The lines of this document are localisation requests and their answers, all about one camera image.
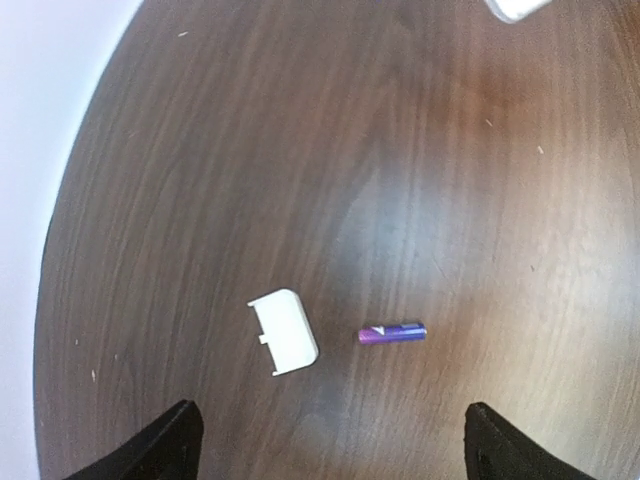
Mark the white remote control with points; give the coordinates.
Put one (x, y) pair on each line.
(512, 11)

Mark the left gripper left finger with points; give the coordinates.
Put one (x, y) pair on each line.
(168, 448)

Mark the purple AAA battery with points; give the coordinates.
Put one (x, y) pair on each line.
(373, 335)

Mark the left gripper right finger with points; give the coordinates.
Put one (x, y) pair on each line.
(496, 449)

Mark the white battery cover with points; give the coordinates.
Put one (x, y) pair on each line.
(285, 331)

